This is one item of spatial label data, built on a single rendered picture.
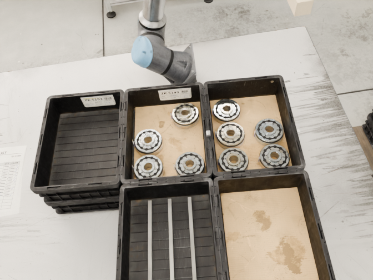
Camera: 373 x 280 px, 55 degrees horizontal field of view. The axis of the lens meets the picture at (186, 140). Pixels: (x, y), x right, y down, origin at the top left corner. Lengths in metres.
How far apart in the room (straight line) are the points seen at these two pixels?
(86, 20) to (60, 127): 1.89
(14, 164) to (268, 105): 1.07
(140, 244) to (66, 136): 0.53
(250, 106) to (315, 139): 0.30
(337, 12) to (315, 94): 1.63
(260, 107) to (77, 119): 0.72
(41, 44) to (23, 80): 1.31
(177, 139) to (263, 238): 0.47
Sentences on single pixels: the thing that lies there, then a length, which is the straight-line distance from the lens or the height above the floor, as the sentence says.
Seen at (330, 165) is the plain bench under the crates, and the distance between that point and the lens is 1.50.
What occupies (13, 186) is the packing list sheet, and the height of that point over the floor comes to 0.70.
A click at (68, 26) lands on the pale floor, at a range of 3.30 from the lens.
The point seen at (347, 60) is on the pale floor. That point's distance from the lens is 2.89.
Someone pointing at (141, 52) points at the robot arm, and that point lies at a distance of 1.49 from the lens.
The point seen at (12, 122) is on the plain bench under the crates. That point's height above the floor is 0.70.
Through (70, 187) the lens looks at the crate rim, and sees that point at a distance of 1.24.
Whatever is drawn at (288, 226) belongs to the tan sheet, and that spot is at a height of 0.83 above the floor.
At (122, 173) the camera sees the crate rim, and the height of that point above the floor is 0.93.
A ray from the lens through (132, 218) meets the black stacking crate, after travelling 1.25.
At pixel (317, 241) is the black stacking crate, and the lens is 1.16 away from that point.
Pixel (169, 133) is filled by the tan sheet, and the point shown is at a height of 0.83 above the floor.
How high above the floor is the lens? 1.97
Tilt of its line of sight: 58 degrees down
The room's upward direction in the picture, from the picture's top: 8 degrees counter-clockwise
